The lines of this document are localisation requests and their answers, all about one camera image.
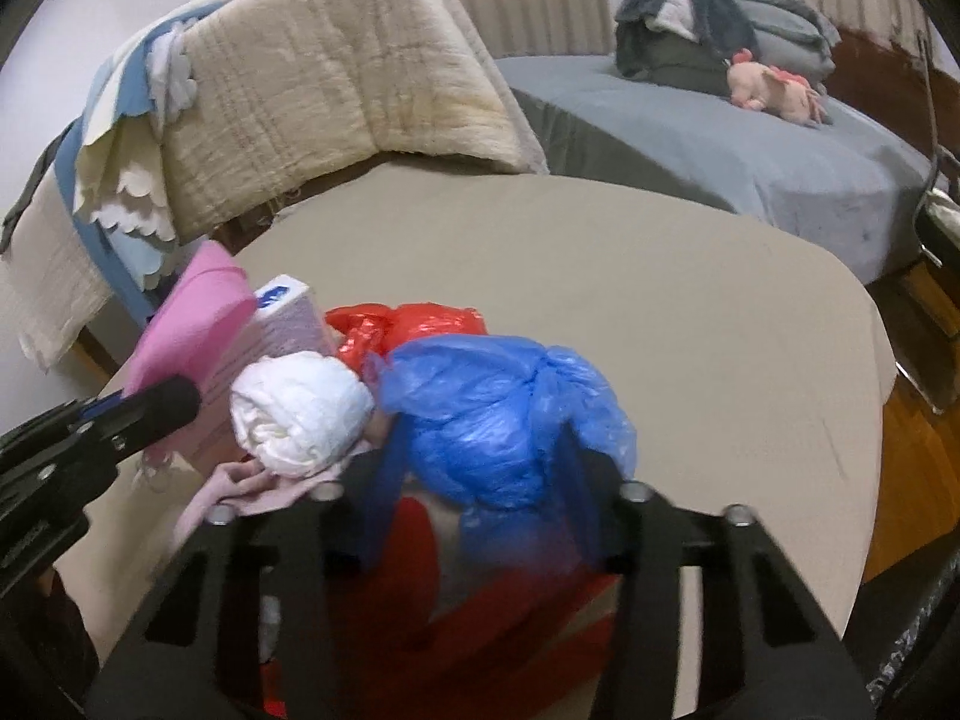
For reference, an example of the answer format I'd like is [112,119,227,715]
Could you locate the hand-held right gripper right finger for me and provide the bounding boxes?
[555,435,877,720]

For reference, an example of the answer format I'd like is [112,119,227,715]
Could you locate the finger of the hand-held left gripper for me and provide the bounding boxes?
[81,376,205,460]
[0,396,125,467]

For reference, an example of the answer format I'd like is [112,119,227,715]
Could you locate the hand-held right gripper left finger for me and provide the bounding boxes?
[84,435,410,720]

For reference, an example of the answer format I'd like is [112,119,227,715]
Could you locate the bright pink cloth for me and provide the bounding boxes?
[124,242,260,406]

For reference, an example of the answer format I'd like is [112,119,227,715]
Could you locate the pale pink cloth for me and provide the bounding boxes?
[172,442,353,548]

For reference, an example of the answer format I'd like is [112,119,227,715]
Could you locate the blue plastic bag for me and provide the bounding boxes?
[360,336,638,567]

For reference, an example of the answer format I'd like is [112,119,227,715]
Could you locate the red plastic sheet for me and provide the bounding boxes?
[262,495,623,720]

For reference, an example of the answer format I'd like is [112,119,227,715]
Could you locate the white lilac box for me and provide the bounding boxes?
[196,275,338,458]

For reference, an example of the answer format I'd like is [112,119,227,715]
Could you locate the black trash bag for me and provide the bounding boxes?
[862,570,960,720]

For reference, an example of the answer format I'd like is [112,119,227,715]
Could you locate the white quilted cloth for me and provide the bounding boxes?
[0,195,113,372]

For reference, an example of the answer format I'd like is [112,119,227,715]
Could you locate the red plastic bag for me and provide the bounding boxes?
[324,302,488,376]

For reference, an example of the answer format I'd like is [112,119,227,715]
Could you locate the dark grey cloth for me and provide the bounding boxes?
[0,120,83,252]

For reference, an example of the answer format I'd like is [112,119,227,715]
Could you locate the blue white scalloped blanket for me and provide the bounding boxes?
[56,0,260,331]

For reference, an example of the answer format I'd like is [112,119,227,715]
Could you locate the grey bed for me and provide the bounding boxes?
[495,52,946,286]

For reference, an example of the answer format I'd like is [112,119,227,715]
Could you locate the beige quilt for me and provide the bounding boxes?
[154,0,552,241]

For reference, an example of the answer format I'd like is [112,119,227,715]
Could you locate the black metal chair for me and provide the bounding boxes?
[892,30,960,413]

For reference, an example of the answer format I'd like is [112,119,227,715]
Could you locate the olive green pillow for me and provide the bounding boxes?
[637,37,743,98]

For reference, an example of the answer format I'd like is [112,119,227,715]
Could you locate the pink plush toy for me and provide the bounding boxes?
[726,49,830,127]

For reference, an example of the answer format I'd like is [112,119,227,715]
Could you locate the white chair cushion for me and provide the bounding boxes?
[926,187,960,241]

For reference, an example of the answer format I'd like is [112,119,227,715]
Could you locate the dark grey fleece robe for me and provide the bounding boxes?
[615,0,758,83]

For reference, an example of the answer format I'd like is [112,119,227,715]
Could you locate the wooden headboard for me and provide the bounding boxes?
[825,22,960,158]

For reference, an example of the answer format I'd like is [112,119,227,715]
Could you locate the grey folded blankets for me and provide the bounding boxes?
[724,0,841,83]

